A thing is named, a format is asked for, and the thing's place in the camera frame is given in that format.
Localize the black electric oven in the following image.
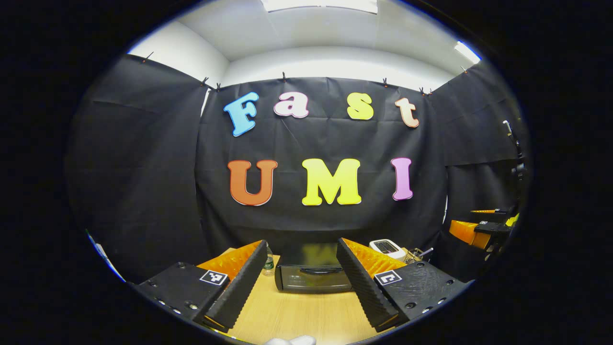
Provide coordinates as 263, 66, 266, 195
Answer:
274, 242, 355, 294

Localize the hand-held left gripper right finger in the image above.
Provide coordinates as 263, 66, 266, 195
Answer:
336, 237, 473, 333

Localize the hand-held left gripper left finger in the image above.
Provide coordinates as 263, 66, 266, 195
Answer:
129, 240, 269, 333

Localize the ceiling light panel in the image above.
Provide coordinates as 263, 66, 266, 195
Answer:
261, 0, 379, 14
454, 41, 481, 64

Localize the white toaster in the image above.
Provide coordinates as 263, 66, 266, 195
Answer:
369, 239, 407, 262

